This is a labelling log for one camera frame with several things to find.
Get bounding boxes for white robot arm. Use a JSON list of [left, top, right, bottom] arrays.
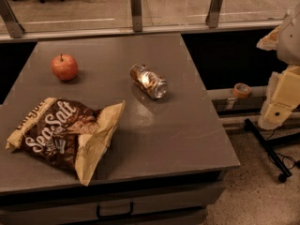
[[257, 4, 300, 130]]

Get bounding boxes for brown sea salt chip bag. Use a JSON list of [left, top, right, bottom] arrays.
[[6, 97, 126, 186]]

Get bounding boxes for orange tape roll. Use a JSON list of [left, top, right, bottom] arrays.
[[233, 82, 251, 98]]

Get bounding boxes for red apple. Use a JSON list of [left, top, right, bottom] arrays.
[[51, 53, 78, 82]]

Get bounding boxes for grey drawer cabinet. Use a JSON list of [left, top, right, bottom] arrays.
[[0, 171, 227, 225]]

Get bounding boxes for black stand leg with wheel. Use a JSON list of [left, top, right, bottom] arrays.
[[244, 118, 300, 183]]

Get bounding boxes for right metal railing post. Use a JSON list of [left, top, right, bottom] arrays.
[[205, 0, 223, 28]]

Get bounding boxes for metal railing post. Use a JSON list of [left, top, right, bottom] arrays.
[[205, 0, 223, 28], [0, 0, 24, 38], [130, 0, 143, 32]]

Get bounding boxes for middle metal railing post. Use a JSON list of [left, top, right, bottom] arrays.
[[130, 0, 143, 32]]

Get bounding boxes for black drawer handle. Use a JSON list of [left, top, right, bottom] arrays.
[[96, 202, 134, 220]]

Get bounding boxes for left metal railing post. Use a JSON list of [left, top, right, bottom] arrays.
[[0, 0, 24, 38]]

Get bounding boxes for black cable on floor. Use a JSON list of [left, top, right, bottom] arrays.
[[265, 127, 300, 172]]

